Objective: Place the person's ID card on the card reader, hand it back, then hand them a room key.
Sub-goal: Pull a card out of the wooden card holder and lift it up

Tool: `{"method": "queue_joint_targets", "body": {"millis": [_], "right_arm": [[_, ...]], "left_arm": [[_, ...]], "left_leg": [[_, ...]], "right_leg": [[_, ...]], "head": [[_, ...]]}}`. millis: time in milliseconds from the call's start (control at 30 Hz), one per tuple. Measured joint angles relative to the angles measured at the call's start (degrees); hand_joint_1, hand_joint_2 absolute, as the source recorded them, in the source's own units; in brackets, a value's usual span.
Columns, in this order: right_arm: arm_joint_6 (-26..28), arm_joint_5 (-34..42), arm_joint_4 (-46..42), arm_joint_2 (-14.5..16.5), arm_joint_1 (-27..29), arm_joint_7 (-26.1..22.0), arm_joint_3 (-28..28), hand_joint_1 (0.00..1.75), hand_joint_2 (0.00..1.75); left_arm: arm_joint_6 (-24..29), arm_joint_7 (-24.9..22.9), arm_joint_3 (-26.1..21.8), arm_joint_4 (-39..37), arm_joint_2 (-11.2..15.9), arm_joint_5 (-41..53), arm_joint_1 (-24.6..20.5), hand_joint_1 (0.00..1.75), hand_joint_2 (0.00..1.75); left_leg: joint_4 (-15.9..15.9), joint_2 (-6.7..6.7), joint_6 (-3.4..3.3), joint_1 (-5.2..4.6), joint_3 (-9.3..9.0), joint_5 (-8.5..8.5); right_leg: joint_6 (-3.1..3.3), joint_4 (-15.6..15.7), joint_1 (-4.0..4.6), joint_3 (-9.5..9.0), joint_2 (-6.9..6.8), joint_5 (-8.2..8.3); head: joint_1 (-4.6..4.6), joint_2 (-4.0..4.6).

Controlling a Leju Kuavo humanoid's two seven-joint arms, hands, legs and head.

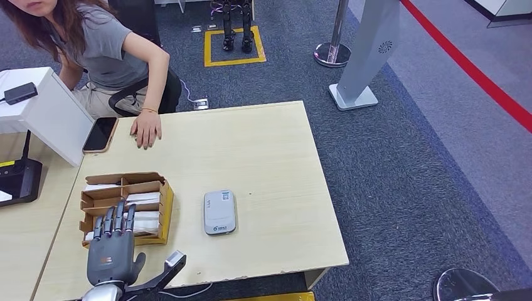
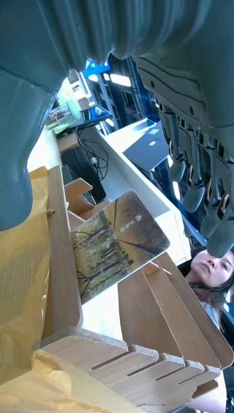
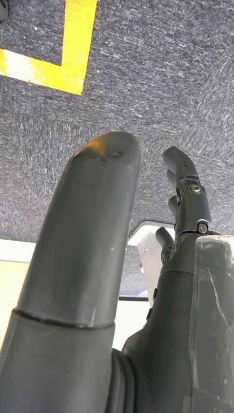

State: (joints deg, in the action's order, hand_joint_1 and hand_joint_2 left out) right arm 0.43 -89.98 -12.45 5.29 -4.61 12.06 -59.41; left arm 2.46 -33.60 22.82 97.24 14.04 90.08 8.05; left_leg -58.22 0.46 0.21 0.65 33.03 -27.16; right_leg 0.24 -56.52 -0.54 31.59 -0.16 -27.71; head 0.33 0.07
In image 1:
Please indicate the yellow floor tape square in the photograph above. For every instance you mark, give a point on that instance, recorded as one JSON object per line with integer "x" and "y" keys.
{"x": 235, "y": 61}

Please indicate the small black device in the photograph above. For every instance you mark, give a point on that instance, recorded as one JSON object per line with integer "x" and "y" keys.
{"x": 20, "y": 93}

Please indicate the chrome stanchion post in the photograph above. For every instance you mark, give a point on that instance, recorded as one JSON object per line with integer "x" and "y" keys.
{"x": 332, "y": 54}

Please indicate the small black legged robot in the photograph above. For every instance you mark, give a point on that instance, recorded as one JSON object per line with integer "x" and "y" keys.
{"x": 227, "y": 25}

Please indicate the person's left forearm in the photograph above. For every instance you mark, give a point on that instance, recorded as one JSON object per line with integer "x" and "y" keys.
{"x": 158, "y": 85}

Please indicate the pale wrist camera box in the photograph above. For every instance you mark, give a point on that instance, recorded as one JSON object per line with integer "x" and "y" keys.
{"x": 174, "y": 258}

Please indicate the grey kiosk stand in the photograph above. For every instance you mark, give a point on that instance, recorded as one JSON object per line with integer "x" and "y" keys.
{"x": 370, "y": 50}

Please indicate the grey card reader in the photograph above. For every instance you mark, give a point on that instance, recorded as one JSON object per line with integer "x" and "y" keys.
{"x": 219, "y": 207}

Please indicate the red floor tape line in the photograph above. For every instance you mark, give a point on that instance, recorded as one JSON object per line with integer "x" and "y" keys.
{"x": 478, "y": 74}

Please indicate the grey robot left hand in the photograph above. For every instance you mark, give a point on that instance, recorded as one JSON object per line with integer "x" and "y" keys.
{"x": 110, "y": 257}

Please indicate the white shelf box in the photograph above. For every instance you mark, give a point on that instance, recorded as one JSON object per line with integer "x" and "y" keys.
{"x": 54, "y": 112}

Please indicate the black stand base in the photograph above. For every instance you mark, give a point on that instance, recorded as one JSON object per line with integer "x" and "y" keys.
{"x": 21, "y": 182}

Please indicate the person's left hand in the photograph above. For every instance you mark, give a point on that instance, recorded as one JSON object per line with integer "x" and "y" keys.
{"x": 146, "y": 128}

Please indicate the cardboard divider box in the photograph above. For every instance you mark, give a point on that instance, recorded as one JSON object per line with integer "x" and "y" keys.
{"x": 166, "y": 216}

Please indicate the person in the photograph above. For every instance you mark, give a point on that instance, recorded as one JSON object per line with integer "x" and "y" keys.
{"x": 104, "y": 50}

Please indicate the white key card stack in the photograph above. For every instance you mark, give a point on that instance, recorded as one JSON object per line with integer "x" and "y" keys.
{"x": 88, "y": 237}
{"x": 147, "y": 215}
{"x": 143, "y": 198}
{"x": 147, "y": 227}
{"x": 102, "y": 187}

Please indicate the round chrome base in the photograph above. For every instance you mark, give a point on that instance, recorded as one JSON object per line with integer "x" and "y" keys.
{"x": 461, "y": 284}

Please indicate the metal floor socket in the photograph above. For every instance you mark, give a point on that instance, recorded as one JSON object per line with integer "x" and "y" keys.
{"x": 201, "y": 104}

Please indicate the black smartphone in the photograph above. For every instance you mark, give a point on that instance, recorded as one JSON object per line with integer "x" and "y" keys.
{"x": 99, "y": 135}

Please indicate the black office chair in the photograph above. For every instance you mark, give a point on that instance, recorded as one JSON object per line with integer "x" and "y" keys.
{"x": 170, "y": 95}

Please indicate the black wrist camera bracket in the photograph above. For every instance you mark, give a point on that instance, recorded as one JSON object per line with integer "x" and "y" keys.
{"x": 154, "y": 280}

